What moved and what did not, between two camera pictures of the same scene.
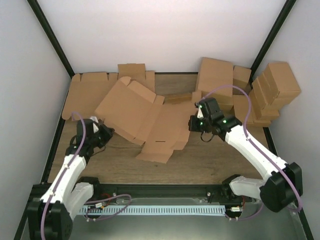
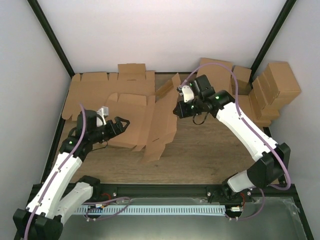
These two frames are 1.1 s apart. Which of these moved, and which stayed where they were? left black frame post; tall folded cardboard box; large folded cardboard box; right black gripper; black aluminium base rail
Moved: right black gripper
Stayed: black aluminium base rail; tall folded cardboard box; left black frame post; large folded cardboard box
